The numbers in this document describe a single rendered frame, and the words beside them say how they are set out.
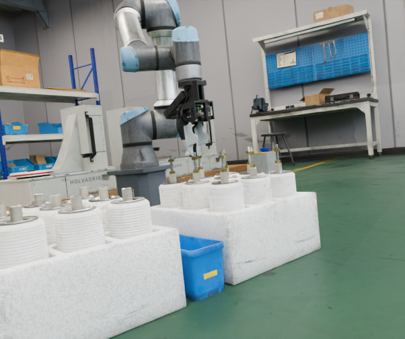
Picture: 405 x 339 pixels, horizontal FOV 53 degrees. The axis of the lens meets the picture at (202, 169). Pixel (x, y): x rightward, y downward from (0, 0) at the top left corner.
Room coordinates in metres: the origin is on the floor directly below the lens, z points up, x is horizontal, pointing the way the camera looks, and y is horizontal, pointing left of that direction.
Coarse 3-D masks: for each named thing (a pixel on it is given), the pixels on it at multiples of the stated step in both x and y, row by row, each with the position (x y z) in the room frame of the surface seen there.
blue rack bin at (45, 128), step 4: (40, 124) 6.43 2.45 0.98; (44, 124) 6.38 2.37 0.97; (48, 124) 6.32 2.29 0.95; (52, 124) 6.70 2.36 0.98; (56, 124) 6.76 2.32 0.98; (60, 124) 6.72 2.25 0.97; (40, 128) 6.44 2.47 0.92; (44, 128) 6.39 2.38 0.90; (48, 128) 6.33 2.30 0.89; (52, 128) 6.28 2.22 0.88; (56, 128) 6.23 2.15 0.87; (60, 128) 6.25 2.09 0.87; (40, 132) 6.46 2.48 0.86; (44, 132) 6.40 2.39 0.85; (48, 132) 6.34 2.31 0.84; (52, 132) 6.29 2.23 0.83; (56, 132) 6.24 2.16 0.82; (60, 132) 6.25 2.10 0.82
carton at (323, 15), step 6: (336, 6) 5.47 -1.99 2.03; (342, 6) 5.43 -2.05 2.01; (348, 6) 5.45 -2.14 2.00; (318, 12) 5.62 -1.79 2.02; (324, 12) 5.57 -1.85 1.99; (330, 12) 5.52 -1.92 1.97; (336, 12) 5.47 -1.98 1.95; (342, 12) 5.43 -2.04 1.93; (348, 12) 5.42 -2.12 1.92; (318, 18) 5.62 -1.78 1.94; (324, 18) 5.57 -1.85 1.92; (330, 18) 5.52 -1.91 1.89
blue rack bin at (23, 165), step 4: (12, 160) 6.01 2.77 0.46; (16, 160) 5.97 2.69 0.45; (20, 160) 5.92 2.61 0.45; (24, 160) 5.88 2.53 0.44; (0, 164) 5.59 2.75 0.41; (16, 164) 5.97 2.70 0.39; (20, 164) 5.92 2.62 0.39; (24, 164) 5.87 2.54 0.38; (28, 164) 5.83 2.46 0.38; (8, 168) 5.50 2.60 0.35; (12, 168) 5.48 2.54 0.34; (16, 168) 5.53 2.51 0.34; (20, 168) 5.58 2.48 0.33; (24, 168) 5.64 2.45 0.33; (28, 168) 5.69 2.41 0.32; (32, 168) 5.75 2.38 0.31; (8, 172) 5.51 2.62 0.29; (12, 172) 5.48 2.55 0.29; (16, 172) 5.53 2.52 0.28
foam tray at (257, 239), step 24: (312, 192) 1.25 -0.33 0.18; (168, 216) 1.20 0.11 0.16; (192, 216) 1.11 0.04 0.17; (216, 216) 1.04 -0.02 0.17; (240, 216) 1.04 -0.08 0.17; (264, 216) 1.10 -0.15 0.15; (288, 216) 1.16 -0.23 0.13; (312, 216) 1.24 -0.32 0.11; (240, 240) 1.03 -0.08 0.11; (264, 240) 1.09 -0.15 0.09; (288, 240) 1.16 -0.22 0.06; (312, 240) 1.23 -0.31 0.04; (240, 264) 1.02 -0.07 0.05; (264, 264) 1.08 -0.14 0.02
